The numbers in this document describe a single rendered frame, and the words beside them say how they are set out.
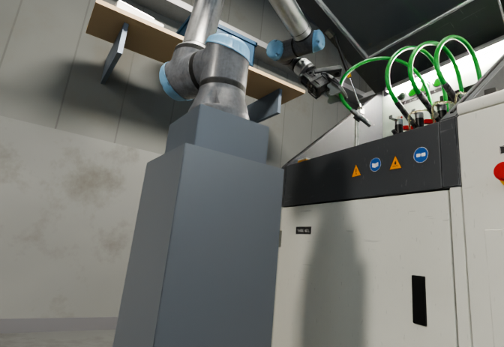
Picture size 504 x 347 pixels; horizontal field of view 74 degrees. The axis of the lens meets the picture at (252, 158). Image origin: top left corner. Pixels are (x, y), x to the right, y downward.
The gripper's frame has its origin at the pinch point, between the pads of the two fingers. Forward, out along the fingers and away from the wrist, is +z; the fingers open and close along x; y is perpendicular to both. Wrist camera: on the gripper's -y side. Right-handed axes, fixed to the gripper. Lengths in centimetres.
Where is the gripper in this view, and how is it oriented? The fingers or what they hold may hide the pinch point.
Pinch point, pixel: (346, 97)
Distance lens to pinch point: 137.3
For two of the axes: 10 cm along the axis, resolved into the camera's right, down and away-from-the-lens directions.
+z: 5.9, 6.7, -4.5
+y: -8.0, 5.6, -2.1
